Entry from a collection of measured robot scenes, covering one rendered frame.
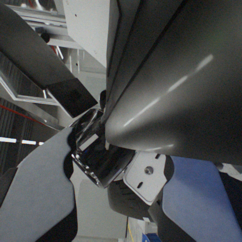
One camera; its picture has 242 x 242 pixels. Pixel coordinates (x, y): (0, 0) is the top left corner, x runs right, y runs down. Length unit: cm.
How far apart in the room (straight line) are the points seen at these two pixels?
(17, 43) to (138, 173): 28
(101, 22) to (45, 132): 1253
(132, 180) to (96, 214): 730
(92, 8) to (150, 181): 45
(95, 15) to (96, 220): 739
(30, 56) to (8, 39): 4
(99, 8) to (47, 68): 25
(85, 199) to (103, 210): 78
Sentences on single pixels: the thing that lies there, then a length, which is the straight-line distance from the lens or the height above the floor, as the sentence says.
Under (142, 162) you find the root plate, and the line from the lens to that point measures 30.
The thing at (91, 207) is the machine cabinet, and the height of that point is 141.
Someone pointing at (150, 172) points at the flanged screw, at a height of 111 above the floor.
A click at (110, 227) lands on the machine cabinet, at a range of 776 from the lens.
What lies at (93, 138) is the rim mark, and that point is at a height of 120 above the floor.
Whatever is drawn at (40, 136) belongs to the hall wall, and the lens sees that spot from 1306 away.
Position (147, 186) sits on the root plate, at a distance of 30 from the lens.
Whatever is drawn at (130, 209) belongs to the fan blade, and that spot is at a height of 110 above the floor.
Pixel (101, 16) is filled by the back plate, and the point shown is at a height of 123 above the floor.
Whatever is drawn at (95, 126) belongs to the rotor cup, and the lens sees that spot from 28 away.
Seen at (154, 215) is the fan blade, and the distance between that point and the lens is 31.
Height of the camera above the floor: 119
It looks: 4 degrees down
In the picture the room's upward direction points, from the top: 83 degrees counter-clockwise
